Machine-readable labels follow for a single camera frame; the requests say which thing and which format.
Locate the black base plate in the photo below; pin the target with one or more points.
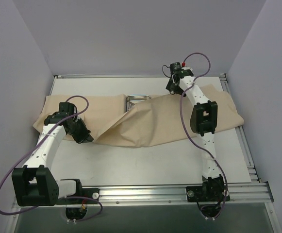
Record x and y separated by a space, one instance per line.
92 193
200 194

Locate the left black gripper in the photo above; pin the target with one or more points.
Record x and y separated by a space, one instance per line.
83 134

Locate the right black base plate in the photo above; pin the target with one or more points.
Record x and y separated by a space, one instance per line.
200 194

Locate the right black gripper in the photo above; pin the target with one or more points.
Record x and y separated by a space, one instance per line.
171 87

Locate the front aluminium rail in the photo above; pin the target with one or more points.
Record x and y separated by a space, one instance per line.
170 194

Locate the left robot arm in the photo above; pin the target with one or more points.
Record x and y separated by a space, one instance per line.
34 184

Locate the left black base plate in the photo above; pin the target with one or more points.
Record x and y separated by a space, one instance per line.
92 193

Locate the steel instrument tray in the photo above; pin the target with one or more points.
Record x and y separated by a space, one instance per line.
132 100

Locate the beige surgical wrap cloth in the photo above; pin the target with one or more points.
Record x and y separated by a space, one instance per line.
149 123

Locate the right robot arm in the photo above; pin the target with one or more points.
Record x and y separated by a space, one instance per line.
203 122

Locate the right side aluminium rail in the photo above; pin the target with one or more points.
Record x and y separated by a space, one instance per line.
242 138

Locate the back aluminium rail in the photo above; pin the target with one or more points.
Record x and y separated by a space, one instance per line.
74 76

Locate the aluminium rail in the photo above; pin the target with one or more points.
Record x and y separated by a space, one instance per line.
170 194
74 76
242 138

